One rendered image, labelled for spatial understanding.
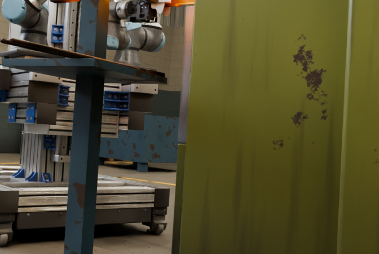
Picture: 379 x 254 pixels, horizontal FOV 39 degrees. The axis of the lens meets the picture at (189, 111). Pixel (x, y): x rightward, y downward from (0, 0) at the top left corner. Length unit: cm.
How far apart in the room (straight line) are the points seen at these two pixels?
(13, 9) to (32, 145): 73
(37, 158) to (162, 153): 434
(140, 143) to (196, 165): 542
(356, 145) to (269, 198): 28
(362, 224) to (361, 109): 23
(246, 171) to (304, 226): 19
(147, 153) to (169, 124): 51
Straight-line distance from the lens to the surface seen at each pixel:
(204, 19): 142
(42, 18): 251
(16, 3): 239
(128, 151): 701
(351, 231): 114
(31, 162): 279
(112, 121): 263
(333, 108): 124
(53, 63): 143
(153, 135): 685
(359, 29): 115
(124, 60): 269
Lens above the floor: 49
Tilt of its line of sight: 3 degrees up
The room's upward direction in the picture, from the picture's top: 3 degrees clockwise
